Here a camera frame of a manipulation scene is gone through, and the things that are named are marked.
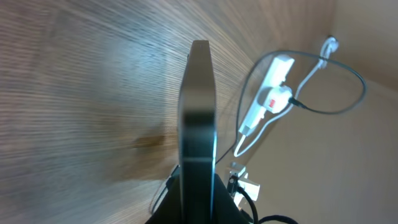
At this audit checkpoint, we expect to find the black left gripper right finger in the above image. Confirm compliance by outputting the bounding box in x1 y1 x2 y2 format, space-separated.
213 174 248 224

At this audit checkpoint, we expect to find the blue Galaxy S25 smartphone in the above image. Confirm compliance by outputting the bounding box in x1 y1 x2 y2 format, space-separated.
178 40 217 223

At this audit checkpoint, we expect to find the white USB charger plug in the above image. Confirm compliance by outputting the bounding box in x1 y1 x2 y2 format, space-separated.
259 86 292 114

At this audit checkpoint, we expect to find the black USB charging cable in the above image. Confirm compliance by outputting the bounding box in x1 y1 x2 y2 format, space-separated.
214 49 368 165

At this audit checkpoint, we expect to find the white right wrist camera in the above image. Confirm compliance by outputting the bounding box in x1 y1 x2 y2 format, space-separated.
224 162 261 207

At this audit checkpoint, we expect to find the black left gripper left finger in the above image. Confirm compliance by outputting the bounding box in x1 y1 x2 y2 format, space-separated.
146 175 182 224

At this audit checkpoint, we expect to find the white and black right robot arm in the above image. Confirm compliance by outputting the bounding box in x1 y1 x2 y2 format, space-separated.
227 175 299 224

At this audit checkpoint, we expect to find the white power strip cord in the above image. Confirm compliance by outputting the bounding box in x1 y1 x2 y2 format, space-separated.
233 35 340 158

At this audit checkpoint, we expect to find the white power strip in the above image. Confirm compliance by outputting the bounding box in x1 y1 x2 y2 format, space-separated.
239 54 295 136

